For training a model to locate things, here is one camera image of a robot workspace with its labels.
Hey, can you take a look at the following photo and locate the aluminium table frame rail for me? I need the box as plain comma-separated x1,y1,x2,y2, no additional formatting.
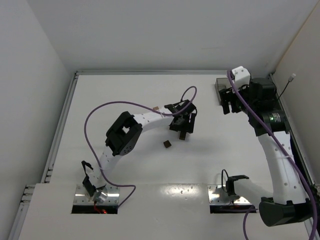
75,70,227,76

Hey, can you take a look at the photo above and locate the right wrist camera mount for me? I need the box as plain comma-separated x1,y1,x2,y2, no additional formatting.
231,66,251,89

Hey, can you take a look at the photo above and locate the dark brown wood cube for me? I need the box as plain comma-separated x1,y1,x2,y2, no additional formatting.
163,140,172,148

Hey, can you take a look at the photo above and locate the smoky transparent plastic bin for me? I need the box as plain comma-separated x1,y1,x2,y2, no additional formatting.
214,77,231,106

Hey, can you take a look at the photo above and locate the black cable white plug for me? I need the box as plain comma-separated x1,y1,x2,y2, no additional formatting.
277,73,296,100

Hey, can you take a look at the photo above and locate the metal base plate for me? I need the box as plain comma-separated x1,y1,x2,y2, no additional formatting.
73,185,120,206
207,184,252,207

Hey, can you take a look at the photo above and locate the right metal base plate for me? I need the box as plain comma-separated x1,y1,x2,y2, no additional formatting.
207,184,252,207

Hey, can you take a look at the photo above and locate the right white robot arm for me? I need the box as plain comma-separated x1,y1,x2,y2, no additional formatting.
215,78,319,227

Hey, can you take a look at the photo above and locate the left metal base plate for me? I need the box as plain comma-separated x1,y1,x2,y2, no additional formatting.
73,185,120,206

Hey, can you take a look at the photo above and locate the dark brown arch block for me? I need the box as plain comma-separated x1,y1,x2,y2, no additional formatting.
179,131,187,141

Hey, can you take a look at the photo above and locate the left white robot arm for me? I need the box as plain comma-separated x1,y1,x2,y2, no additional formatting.
82,99,198,203

